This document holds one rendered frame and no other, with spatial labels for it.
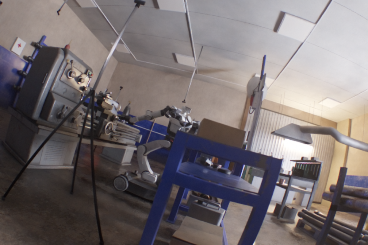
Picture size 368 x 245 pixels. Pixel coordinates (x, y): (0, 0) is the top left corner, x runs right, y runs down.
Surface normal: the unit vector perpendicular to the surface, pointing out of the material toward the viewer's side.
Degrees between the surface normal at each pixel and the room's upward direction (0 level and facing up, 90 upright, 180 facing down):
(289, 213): 90
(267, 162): 90
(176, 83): 90
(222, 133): 90
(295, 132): 81
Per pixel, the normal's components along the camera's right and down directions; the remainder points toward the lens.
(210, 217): -0.33, -0.31
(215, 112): -0.13, -0.26
